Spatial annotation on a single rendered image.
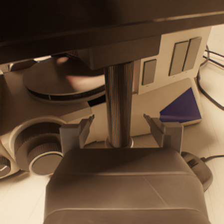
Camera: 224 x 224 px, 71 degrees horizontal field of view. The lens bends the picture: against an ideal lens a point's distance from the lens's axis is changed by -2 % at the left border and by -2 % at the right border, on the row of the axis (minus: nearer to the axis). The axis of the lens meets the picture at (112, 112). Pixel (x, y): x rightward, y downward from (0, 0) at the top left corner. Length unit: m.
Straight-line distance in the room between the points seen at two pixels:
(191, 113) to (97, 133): 0.16
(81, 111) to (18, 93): 0.12
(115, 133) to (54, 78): 0.14
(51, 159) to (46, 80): 0.13
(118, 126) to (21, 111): 0.14
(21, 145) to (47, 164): 0.03
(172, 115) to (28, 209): 0.24
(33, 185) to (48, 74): 0.17
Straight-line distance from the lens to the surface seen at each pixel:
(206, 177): 0.23
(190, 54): 0.28
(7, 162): 0.23
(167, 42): 0.24
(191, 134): 0.30
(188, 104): 0.29
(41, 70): 0.31
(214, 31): 0.71
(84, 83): 0.24
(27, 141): 0.18
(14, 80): 0.34
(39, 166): 0.19
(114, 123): 0.15
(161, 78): 0.26
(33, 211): 0.23
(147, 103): 0.25
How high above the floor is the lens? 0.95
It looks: 40 degrees down
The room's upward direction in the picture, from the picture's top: 2 degrees counter-clockwise
